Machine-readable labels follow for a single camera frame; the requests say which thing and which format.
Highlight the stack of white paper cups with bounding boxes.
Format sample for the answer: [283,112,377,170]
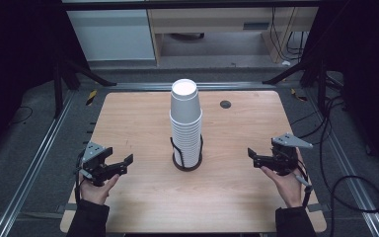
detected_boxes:
[169,109,203,168]

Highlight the black cables under desk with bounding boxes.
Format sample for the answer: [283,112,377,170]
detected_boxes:
[270,6,310,64]

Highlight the hand-held gripper cable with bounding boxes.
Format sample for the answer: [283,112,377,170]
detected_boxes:
[74,150,84,203]
[293,163,314,209]

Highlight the thin black floor cable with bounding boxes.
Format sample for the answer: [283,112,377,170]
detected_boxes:
[9,105,35,126]

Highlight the right hand-held gripper cable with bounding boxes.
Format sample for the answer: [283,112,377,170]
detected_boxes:
[293,163,314,209]

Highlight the black wire cup holder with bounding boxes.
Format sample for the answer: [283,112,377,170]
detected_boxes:
[169,133,204,173]

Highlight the looped black floor cable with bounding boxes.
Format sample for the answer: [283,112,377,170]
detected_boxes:
[319,95,379,237]

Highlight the person's left hand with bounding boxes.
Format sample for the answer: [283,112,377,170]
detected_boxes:
[79,174,121,206]

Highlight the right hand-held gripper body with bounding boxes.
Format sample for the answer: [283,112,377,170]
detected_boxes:
[256,132,314,177]

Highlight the left hand-held gripper cable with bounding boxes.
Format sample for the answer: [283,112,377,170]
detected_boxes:
[74,150,84,203]

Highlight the person's right hand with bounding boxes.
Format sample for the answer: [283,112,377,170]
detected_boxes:
[260,148,306,208]

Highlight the metal floor rail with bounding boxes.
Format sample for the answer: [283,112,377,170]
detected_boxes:
[106,81,278,93]
[0,90,77,237]
[305,88,379,237]

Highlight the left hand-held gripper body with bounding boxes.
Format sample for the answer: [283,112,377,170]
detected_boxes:
[78,141,128,188]

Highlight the white cabinet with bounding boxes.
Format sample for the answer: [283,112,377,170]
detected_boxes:
[66,9,157,62]

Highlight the black metal stand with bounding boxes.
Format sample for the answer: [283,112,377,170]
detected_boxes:
[262,58,331,115]
[51,48,118,119]

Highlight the light wooden desk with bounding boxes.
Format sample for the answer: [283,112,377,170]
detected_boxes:
[146,6,320,65]

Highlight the grey table bracket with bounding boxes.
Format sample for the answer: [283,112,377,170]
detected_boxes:
[56,202,81,213]
[307,202,332,213]

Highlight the yellow black tape strip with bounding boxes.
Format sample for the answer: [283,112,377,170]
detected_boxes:
[85,89,99,107]
[290,87,309,103]

